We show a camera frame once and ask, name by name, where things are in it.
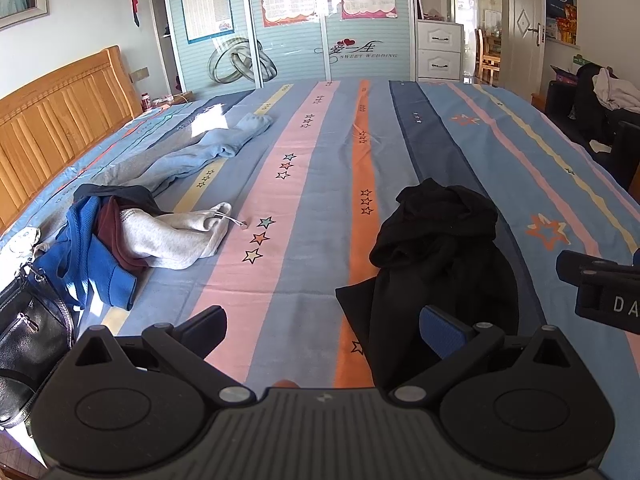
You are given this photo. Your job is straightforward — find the light blue sweatpants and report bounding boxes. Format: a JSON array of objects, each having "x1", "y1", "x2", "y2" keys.
[{"x1": 91, "y1": 114, "x2": 273, "y2": 196}]

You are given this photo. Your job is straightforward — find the white room door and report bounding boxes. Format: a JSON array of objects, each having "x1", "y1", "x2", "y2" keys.
[{"x1": 500, "y1": 0, "x2": 546, "y2": 102}]

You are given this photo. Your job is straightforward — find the black trousers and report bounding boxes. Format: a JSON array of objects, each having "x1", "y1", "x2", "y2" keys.
[{"x1": 335, "y1": 179, "x2": 520, "y2": 392}]

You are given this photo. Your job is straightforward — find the wooden headboard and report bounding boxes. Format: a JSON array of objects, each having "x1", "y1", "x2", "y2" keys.
[{"x1": 0, "y1": 46, "x2": 142, "y2": 231}]

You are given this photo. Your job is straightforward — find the blue garment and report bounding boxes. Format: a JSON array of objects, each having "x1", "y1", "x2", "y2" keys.
[{"x1": 35, "y1": 196, "x2": 137, "y2": 310}]

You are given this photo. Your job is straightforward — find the white drawer cabinet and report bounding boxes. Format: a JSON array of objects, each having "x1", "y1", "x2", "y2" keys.
[{"x1": 416, "y1": 20, "x2": 464, "y2": 80}]

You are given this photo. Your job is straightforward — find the teal sliding wardrobe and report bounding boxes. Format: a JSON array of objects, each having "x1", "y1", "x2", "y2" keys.
[{"x1": 165, "y1": 0, "x2": 414, "y2": 98}]

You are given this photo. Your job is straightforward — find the dark navy garment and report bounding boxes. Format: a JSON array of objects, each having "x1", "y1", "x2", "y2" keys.
[{"x1": 73, "y1": 183, "x2": 165, "y2": 216}]

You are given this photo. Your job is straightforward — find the maroon garment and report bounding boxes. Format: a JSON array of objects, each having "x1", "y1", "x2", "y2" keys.
[{"x1": 96, "y1": 197, "x2": 148, "y2": 278}]

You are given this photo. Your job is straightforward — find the white clothes on chair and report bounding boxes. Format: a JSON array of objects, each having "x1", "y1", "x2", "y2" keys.
[{"x1": 592, "y1": 67, "x2": 640, "y2": 114}]

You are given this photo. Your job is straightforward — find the wooden chair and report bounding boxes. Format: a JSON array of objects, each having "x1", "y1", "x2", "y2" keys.
[{"x1": 475, "y1": 28, "x2": 500, "y2": 86}]

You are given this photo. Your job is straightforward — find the striped star bedsheet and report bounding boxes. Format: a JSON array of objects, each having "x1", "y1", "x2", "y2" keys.
[{"x1": 12, "y1": 79, "x2": 639, "y2": 479}]

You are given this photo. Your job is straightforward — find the grey sweatpants with drawstring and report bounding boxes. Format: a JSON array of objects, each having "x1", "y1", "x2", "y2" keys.
[{"x1": 120, "y1": 203, "x2": 248, "y2": 270}]

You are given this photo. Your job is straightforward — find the black leather handbag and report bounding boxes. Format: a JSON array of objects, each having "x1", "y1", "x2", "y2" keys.
[{"x1": 0, "y1": 263, "x2": 75, "y2": 429}]

